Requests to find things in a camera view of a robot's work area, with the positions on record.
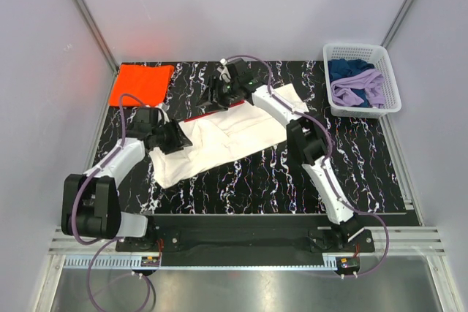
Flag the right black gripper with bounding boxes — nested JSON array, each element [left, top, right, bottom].
[[195, 75, 238, 113]]

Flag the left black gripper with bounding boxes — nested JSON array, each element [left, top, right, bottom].
[[152, 118, 192, 155]]

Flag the white t shirt red print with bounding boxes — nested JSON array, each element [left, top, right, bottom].
[[149, 84, 308, 189]]

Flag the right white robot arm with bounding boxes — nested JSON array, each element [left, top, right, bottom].
[[197, 56, 363, 251]]

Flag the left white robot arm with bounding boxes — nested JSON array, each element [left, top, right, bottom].
[[61, 107, 192, 251]]

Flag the folded orange t shirt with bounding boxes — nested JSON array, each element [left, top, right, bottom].
[[108, 64, 175, 107]]

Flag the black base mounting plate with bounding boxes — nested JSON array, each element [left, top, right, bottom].
[[116, 214, 375, 258]]

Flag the lilac t shirt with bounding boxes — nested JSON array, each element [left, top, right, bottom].
[[331, 69, 386, 108]]

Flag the dark blue t shirt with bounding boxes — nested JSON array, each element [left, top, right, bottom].
[[328, 59, 375, 107]]

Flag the white plastic laundry basket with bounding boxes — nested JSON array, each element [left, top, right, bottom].
[[322, 43, 401, 118]]

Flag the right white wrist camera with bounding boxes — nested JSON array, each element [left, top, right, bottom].
[[216, 58, 231, 83]]

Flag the slotted cable duct rail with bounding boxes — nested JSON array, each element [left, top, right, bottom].
[[64, 253, 361, 270]]

